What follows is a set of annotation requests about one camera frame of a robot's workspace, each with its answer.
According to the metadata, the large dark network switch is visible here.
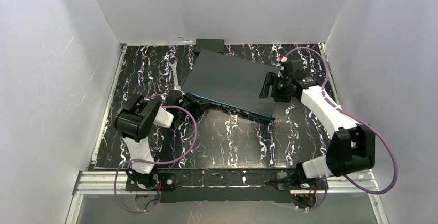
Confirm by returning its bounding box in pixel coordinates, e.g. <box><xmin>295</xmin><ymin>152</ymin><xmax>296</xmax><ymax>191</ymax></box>
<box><xmin>182</xmin><ymin>50</ymin><xmax>279</xmax><ymax>122</ymax></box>

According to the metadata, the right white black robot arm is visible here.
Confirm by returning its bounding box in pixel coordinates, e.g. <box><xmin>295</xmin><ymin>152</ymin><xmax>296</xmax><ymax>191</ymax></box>
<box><xmin>259</xmin><ymin>72</ymin><xmax>375</xmax><ymax>182</ymax></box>

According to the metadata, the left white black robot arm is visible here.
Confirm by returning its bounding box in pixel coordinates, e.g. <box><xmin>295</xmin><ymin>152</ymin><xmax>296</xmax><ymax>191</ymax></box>
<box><xmin>114</xmin><ymin>90</ymin><xmax>212</xmax><ymax>174</ymax></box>

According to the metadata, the silver open-end wrench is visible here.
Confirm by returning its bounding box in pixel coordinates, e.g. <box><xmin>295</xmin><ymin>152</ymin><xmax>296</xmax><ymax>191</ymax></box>
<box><xmin>169</xmin><ymin>61</ymin><xmax>181</xmax><ymax>90</ymax></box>

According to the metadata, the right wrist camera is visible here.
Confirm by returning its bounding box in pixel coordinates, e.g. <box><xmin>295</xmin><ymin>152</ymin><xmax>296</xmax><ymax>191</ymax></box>
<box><xmin>280</xmin><ymin>59</ymin><xmax>306</xmax><ymax>80</ymax></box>

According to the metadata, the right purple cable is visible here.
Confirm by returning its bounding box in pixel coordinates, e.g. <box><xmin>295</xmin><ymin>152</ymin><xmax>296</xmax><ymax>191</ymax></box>
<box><xmin>282</xmin><ymin>47</ymin><xmax>399</xmax><ymax>211</ymax></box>

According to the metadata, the small black switch box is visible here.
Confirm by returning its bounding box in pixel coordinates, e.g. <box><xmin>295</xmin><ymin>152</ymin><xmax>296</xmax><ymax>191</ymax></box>
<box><xmin>194</xmin><ymin>38</ymin><xmax>225</xmax><ymax>54</ymax></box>

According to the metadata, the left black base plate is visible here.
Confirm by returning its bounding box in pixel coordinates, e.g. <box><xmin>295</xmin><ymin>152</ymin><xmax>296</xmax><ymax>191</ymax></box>
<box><xmin>125</xmin><ymin>169</ymin><xmax>176</xmax><ymax>192</ymax></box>

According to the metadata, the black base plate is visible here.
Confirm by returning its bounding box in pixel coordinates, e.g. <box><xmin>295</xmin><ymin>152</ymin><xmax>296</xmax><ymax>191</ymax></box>
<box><xmin>125</xmin><ymin>169</ymin><xmax>176</xmax><ymax>192</ymax></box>
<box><xmin>266</xmin><ymin>170</ymin><xmax>317</xmax><ymax>191</ymax></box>

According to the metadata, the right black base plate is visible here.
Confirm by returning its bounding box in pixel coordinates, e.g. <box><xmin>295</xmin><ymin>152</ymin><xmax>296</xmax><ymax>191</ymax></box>
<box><xmin>266</xmin><ymin>170</ymin><xmax>317</xmax><ymax>191</ymax></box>

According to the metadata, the aluminium front rail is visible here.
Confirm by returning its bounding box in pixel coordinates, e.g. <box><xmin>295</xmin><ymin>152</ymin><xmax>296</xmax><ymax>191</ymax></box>
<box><xmin>72</xmin><ymin>169</ymin><xmax>381</xmax><ymax>195</ymax></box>

